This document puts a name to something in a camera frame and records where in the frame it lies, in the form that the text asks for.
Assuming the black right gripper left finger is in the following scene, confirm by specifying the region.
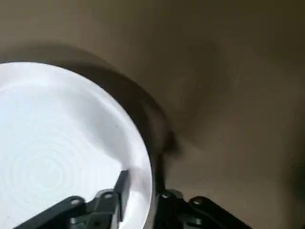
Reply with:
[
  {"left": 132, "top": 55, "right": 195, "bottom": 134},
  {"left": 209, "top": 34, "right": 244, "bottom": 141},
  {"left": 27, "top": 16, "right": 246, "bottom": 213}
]
[{"left": 14, "top": 169, "right": 131, "bottom": 229}]

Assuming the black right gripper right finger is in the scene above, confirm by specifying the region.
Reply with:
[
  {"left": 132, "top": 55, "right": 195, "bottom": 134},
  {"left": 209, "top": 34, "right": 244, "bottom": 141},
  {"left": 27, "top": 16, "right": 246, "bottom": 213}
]
[{"left": 153, "top": 155, "right": 253, "bottom": 229}]

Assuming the white round plate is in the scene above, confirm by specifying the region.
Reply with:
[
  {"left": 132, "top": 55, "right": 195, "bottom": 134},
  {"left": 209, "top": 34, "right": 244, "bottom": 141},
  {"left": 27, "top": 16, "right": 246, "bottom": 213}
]
[{"left": 0, "top": 62, "right": 153, "bottom": 229}]

